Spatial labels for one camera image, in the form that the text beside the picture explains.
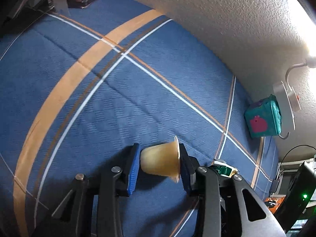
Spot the yellow jelly cup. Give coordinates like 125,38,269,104
140,136,181,183

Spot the orange instant noodle cup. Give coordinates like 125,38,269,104
264,196,285,214

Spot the black power adapter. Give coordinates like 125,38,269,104
269,179,280,194

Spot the green white cracker packet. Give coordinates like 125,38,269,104
212,159,239,178

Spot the teal box with pink hearts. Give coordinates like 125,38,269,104
244,95,282,139

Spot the white power strip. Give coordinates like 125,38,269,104
273,81,301,133

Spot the blue plaid tablecloth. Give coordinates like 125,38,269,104
1,0,278,236

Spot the white gooseneck lamp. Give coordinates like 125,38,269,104
285,56,316,89

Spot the black cable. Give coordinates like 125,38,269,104
277,145,316,181

